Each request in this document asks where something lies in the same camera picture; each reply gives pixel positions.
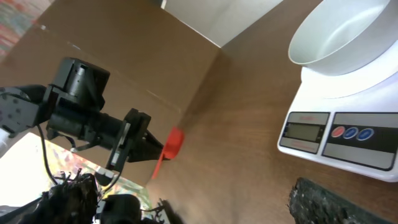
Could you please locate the white digital kitchen scale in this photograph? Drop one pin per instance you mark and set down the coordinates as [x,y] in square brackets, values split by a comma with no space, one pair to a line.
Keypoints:
[347,121]

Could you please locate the orange plastic measuring scoop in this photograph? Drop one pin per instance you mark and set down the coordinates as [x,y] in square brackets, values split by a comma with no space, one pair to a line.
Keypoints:
[170,149]

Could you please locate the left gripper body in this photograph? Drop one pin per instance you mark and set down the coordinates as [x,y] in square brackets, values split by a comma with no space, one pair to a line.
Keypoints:
[130,133]

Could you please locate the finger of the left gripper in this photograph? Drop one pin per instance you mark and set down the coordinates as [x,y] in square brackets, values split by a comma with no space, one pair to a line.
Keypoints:
[148,148]

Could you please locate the white round bowl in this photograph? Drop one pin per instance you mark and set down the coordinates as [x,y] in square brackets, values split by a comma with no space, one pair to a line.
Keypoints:
[341,36]

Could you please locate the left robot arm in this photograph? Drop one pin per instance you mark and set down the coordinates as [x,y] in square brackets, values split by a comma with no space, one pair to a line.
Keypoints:
[71,106]

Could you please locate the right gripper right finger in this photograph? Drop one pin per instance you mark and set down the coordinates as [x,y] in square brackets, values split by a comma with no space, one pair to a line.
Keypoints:
[313,204]

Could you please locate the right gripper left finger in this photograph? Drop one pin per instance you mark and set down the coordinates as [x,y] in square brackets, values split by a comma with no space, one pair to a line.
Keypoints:
[72,201]

